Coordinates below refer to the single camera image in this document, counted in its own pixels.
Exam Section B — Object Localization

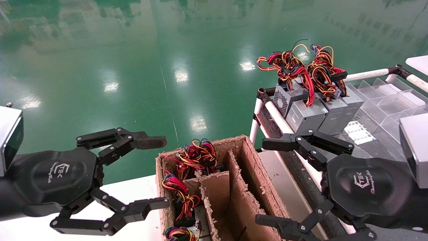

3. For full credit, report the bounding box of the power supply with coloured wires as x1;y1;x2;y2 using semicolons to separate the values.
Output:
164;226;201;241
162;170;212;241
162;138;225;180

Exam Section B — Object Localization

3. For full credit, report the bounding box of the grey power supply with wires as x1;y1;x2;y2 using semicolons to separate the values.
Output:
307;44;349;136
334;86;365;134

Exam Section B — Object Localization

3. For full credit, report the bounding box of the white vertical frame tube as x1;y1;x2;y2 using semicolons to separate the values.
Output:
249;98;265;145

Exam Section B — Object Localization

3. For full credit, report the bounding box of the brown cardboard box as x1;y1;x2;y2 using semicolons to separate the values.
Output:
155;135;292;241

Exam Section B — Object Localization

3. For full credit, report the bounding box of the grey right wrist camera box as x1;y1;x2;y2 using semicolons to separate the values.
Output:
399;113;428;189

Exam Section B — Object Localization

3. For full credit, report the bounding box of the long cardboard divider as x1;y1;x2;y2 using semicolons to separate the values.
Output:
227;150;268;241

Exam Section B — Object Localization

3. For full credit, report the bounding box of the clear plastic divider tray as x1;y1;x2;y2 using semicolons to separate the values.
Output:
346;77;428;158

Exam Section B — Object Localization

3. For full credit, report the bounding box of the short cardboard divider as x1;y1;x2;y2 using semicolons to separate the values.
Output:
196;171;232;241

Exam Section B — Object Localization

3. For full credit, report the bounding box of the long white frame tube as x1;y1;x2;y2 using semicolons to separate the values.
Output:
264;100;356;235

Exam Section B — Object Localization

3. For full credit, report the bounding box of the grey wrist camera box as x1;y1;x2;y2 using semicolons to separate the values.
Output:
0;102;24;177
399;113;428;189

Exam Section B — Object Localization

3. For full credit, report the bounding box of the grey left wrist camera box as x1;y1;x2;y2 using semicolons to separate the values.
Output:
0;102;24;177

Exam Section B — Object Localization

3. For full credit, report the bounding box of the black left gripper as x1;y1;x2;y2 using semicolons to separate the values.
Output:
10;127;170;236

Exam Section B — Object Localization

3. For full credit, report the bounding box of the white table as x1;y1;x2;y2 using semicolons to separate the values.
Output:
405;55;428;76

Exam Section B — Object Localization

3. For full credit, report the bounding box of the black tube connector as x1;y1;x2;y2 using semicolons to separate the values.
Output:
257;87;275;101
387;64;415;80

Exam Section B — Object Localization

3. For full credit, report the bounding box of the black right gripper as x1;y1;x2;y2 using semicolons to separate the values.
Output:
255;129;415;241

